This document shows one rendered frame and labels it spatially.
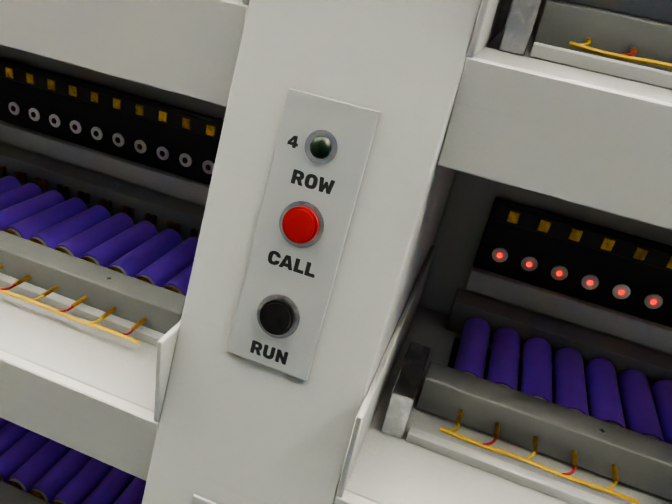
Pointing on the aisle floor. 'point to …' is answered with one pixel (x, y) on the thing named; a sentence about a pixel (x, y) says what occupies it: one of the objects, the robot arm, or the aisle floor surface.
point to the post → (223, 276)
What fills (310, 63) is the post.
